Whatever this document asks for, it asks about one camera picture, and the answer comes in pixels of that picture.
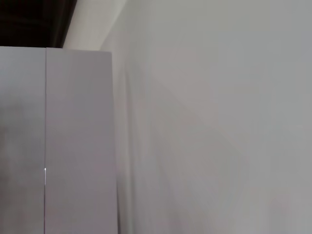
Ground grey cabinet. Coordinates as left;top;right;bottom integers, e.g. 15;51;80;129
0;46;120;234

